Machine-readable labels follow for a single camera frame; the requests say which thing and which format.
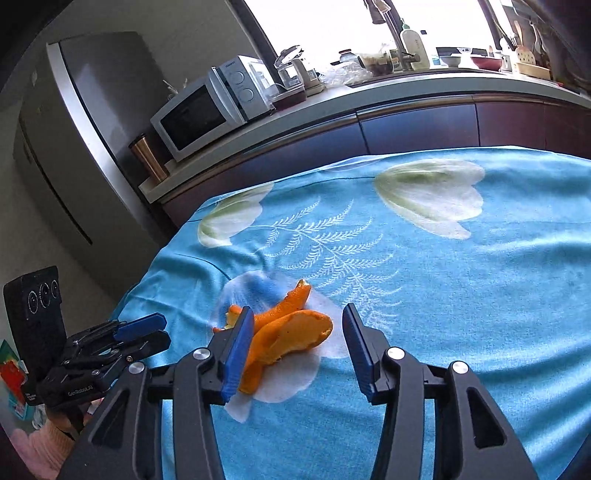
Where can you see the white kitchen counter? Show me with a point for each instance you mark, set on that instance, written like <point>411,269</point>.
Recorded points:
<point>415,85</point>

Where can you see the kitchen window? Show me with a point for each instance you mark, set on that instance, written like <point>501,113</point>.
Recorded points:
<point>332,27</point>

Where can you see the glass jar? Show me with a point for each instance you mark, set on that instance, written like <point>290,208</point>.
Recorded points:
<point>347,55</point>

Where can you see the person's left hand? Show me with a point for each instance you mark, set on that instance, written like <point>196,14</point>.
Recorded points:
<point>60,417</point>

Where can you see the steel kitchen faucet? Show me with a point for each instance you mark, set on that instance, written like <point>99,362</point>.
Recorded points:
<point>392,27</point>

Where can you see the blue flower-print tablecloth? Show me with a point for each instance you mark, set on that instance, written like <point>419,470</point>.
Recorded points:
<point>415,277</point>

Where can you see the grey refrigerator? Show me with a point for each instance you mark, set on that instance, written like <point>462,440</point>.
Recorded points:
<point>92,138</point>

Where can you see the wooden spatula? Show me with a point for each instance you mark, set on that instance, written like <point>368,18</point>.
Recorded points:
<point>518,33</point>

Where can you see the copper steel tumbler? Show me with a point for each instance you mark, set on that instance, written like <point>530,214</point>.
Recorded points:
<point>150,159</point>

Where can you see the dark red lidded bowl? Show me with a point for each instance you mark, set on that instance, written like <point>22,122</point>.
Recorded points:
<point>288,98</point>

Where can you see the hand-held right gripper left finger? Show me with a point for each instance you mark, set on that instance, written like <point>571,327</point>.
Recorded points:
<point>240,350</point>

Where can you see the white object on microwave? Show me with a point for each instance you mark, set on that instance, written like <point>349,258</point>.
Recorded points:
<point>175,90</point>

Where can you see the dotted white utensil holder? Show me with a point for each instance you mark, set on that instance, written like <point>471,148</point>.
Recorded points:
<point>525,54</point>

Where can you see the clear plastic bag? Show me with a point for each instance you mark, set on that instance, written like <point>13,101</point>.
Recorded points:
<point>341,74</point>

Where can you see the brown food container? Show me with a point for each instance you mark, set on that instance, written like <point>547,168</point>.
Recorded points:
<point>375,63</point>

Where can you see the person's left forearm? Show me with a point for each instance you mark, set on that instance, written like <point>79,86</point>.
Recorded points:
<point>41,447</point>

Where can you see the white bowl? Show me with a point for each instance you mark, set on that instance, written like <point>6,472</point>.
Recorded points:
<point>453,57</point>

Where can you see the glass kettle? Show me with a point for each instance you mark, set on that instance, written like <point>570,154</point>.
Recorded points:
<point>295,71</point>

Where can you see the white microwave oven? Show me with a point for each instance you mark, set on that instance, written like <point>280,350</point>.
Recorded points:
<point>194,115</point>

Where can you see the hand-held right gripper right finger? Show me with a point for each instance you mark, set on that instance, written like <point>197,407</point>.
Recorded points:
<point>360,350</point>

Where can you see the brown kitchen base cabinets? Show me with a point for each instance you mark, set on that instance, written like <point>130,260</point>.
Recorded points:
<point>415,129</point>

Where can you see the white soap bottle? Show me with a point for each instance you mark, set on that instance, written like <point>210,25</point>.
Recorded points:
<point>414,46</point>

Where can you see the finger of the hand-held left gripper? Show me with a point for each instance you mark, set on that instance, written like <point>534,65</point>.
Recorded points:
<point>152,344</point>
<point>143,325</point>

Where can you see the orange peel strip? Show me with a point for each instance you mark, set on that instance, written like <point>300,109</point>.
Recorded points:
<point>291,302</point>

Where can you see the large orange peel piece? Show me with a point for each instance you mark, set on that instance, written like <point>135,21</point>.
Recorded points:
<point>295,334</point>

